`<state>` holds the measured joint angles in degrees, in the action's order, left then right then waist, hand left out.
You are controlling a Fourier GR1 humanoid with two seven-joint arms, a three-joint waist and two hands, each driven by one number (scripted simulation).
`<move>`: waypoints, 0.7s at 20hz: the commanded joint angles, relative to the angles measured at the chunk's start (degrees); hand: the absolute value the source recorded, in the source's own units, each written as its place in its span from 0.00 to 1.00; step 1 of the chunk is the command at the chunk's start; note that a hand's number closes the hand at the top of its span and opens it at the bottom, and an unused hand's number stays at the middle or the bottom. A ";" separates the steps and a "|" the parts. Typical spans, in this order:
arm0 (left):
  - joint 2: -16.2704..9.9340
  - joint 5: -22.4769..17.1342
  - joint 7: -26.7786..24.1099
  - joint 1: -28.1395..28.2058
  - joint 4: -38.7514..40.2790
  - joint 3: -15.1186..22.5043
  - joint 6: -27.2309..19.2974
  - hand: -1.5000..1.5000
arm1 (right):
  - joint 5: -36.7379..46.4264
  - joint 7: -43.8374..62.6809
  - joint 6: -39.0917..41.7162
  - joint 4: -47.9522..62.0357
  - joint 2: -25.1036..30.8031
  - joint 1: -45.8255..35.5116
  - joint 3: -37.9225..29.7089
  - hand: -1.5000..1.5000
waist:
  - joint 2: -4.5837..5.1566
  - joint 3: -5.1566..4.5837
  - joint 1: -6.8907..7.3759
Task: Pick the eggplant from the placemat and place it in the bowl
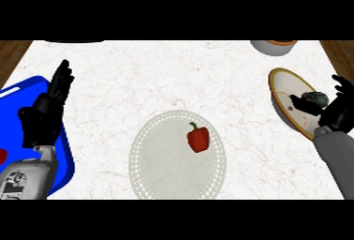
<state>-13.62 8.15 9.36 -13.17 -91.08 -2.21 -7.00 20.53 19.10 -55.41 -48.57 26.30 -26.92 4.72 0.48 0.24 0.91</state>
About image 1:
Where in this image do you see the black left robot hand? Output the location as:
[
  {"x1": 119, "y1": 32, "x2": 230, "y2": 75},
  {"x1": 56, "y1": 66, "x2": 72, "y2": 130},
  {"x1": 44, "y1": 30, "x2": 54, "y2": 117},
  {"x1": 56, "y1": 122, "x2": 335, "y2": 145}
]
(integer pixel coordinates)
[{"x1": 16, "y1": 59, "x2": 76, "y2": 149}]

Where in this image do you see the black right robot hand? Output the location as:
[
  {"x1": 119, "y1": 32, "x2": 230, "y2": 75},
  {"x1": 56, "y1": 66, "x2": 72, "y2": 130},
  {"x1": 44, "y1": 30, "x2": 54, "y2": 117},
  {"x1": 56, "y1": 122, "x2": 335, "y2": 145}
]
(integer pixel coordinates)
[{"x1": 287, "y1": 74, "x2": 354, "y2": 133}]

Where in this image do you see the white bowl with gold rim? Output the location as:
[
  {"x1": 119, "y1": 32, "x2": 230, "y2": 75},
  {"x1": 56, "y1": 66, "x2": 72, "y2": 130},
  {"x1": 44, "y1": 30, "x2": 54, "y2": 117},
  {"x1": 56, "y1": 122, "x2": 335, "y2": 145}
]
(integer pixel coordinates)
[{"x1": 268, "y1": 67, "x2": 329, "y2": 142}]

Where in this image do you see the round pale grey placemat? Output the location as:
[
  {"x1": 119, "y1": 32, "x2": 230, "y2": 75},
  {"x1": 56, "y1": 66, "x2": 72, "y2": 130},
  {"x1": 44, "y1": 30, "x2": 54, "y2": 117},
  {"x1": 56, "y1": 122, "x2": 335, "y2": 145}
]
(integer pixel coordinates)
[{"x1": 127, "y1": 110, "x2": 228, "y2": 201}]

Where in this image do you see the dark green round vegetable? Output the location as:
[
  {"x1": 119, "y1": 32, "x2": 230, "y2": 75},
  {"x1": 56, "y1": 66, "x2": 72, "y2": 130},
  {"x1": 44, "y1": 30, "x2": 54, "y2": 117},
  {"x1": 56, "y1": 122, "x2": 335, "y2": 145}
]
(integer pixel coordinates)
[{"x1": 299, "y1": 91, "x2": 330, "y2": 108}]

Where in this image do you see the blue plastic tray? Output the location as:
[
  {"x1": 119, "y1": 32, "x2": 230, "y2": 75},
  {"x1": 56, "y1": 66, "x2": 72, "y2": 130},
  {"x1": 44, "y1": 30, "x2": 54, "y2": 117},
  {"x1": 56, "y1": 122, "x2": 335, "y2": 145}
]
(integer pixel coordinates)
[{"x1": 0, "y1": 75, "x2": 76, "y2": 197}]

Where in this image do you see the grey pot with orange rim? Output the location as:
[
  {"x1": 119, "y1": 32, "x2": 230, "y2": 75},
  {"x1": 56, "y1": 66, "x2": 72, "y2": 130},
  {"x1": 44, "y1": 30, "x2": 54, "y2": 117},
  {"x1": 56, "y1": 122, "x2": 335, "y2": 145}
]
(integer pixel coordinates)
[{"x1": 249, "y1": 40, "x2": 299, "y2": 57}]

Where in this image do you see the red bell pepper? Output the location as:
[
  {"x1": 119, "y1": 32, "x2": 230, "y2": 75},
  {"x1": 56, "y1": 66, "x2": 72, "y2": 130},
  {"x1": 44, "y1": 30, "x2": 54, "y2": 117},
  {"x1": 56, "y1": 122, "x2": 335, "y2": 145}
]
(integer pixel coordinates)
[{"x1": 186, "y1": 121, "x2": 211, "y2": 154}]

